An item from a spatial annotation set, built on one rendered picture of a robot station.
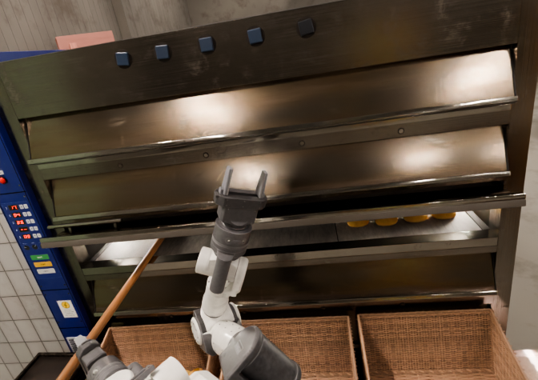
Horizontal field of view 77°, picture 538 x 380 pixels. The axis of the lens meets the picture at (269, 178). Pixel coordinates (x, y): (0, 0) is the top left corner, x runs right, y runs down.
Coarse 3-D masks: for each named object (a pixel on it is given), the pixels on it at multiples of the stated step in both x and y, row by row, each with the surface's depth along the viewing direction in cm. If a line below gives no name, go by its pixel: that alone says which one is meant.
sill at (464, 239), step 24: (360, 240) 144; (384, 240) 142; (408, 240) 139; (432, 240) 137; (456, 240) 134; (480, 240) 133; (96, 264) 160; (120, 264) 157; (168, 264) 152; (192, 264) 151
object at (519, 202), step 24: (432, 192) 131; (456, 192) 127; (480, 192) 123; (504, 192) 120; (168, 216) 149; (192, 216) 144; (216, 216) 139; (336, 216) 120; (360, 216) 118; (384, 216) 117; (408, 216) 116; (72, 240) 135; (96, 240) 133; (120, 240) 132
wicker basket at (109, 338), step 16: (112, 336) 166; (128, 336) 165; (144, 336) 164; (160, 336) 163; (176, 336) 162; (192, 336) 161; (112, 352) 166; (128, 352) 166; (144, 352) 165; (160, 352) 164; (176, 352) 163; (192, 352) 162; (208, 368) 142
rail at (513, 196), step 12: (396, 204) 117; (408, 204) 116; (420, 204) 115; (432, 204) 114; (444, 204) 114; (456, 204) 113; (264, 216) 124; (276, 216) 122; (288, 216) 121; (300, 216) 121; (312, 216) 120; (324, 216) 120; (144, 228) 130; (156, 228) 129; (168, 228) 128; (180, 228) 128; (192, 228) 127; (48, 240) 136; (60, 240) 135
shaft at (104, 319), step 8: (160, 240) 167; (152, 248) 160; (152, 256) 157; (144, 264) 149; (136, 272) 143; (128, 280) 139; (128, 288) 135; (120, 296) 130; (112, 304) 126; (104, 312) 123; (112, 312) 124; (104, 320) 119; (96, 328) 116; (88, 336) 112; (96, 336) 114; (72, 360) 104; (64, 368) 102; (72, 368) 102; (64, 376) 99
